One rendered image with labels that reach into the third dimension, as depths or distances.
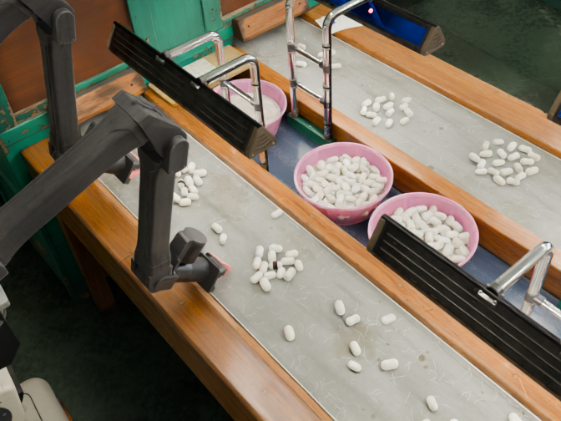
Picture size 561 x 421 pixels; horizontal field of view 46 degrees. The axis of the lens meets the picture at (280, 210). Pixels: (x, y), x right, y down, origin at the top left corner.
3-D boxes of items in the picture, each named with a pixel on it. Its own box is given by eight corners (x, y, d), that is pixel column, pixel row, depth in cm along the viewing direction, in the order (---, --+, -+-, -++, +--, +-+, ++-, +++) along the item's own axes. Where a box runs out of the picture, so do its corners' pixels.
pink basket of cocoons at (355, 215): (367, 247, 170) (369, 222, 163) (278, 215, 180) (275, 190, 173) (405, 183, 186) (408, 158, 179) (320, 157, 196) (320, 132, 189)
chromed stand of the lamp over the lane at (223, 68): (223, 220, 180) (199, 85, 148) (183, 184, 191) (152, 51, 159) (276, 187, 188) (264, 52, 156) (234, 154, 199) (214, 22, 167)
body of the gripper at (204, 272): (199, 245, 154) (175, 245, 148) (225, 270, 148) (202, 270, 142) (188, 268, 155) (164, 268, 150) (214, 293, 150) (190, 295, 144)
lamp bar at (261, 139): (250, 161, 141) (246, 134, 136) (107, 50, 176) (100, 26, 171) (278, 144, 145) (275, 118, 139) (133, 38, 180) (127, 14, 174)
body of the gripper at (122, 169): (119, 144, 172) (95, 139, 166) (139, 163, 166) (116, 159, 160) (109, 165, 174) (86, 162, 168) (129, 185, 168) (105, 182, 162)
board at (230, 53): (173, 108, 203) (172, 104, 202) (148, 87, 211) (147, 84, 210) (256, 64, 216) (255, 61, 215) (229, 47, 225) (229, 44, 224)
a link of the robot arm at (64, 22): (24, -10, 130) (50, 14, 124) (52, -16, 133) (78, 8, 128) (46, 157, 159) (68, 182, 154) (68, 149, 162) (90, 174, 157)
